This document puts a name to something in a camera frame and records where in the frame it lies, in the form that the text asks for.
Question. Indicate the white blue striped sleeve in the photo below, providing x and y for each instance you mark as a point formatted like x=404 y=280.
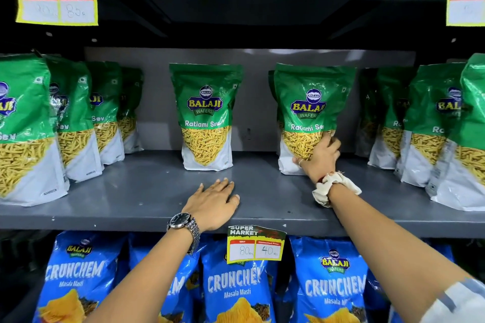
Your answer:
x=456 y=305

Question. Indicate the person's right forearm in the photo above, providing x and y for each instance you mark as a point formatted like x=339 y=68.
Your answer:
x=382 y=251

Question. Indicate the row of blue chip packets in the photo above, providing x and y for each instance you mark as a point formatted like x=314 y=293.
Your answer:
x=235 y=285

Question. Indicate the silver metal wristwatch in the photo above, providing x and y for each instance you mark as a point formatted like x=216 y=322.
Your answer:
x=185 y=223

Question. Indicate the person's left hand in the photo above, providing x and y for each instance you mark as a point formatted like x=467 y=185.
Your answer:
x=210 y=207

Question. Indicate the person's left thumb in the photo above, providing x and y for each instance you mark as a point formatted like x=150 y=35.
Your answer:
x=234 y=202

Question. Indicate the white fabric scrunchie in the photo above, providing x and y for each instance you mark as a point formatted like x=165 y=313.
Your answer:
x=333 y=184

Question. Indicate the person's right hand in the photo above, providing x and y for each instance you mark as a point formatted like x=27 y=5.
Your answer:
x=322 y=162

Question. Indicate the green noodle snack pouch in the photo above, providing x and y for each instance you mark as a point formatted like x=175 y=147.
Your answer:
x=312 y=107

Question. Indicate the grey metal shelf board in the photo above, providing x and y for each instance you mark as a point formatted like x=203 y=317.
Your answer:
x=151 y=194

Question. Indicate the person's left forearm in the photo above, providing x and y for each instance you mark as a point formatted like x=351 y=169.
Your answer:
x=146 y=285

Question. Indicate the row of green snack packets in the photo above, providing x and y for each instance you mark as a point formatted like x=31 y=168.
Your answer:
x=206 y=107

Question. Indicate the person's right thumb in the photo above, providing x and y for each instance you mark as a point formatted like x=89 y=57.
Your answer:
x=300 y=163

